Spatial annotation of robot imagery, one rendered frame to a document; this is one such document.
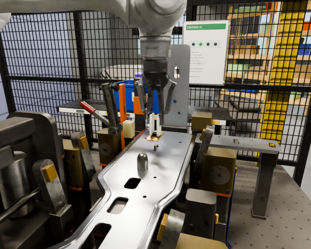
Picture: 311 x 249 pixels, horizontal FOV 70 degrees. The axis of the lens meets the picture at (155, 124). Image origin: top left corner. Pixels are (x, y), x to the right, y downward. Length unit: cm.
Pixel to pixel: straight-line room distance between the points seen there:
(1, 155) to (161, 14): 37
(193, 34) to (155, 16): 76
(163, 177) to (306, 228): 63
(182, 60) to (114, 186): 58
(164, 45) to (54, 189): 44
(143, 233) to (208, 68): 92
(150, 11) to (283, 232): 85
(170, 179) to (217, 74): 74
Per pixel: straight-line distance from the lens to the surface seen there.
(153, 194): 54
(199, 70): 121
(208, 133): 62
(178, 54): 94
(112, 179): 60
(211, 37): 120
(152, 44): 64
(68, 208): 55
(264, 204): 98
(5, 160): 47
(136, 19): 50
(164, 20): 46
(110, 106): 74
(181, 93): 95
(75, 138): 62
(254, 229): 96
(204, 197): 56
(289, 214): 109
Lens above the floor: 131
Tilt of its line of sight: 18 degrees down
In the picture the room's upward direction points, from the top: straight up
